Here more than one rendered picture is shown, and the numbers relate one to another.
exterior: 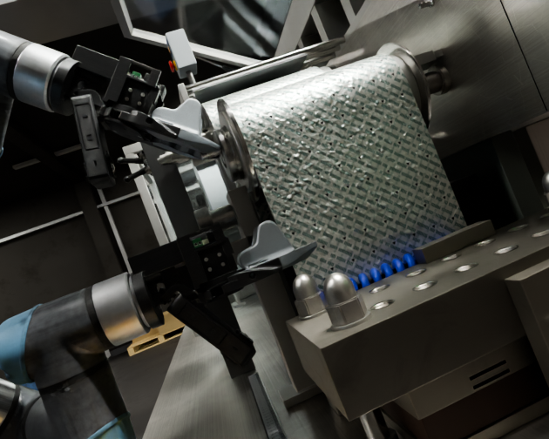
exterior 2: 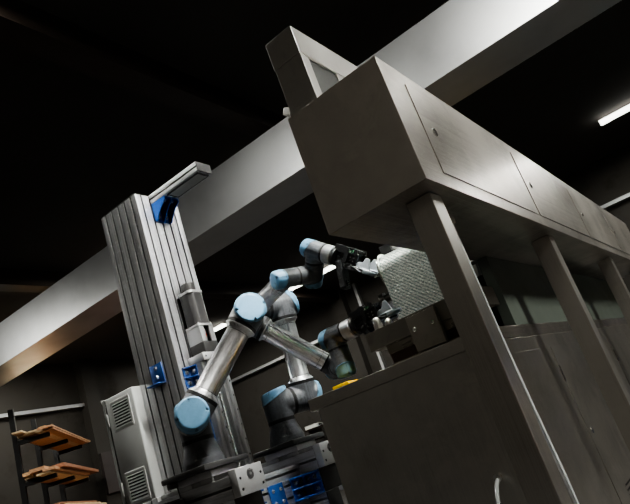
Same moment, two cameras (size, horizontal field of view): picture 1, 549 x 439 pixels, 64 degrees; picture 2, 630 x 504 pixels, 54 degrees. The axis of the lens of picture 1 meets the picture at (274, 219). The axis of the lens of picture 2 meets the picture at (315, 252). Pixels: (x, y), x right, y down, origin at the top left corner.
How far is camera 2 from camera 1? 1.78 m
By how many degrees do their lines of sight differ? 44
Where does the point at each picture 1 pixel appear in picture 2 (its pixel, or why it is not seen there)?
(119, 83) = (346, 256)
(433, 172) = not seen: hidden behind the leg
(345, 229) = (414, 302)
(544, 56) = not seen: hidden behind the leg
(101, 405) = (342, 356)
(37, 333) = (326, 334)
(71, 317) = (333, 330)
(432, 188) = not seen: hidden behind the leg
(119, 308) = (344, 328)
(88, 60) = (339, 248)
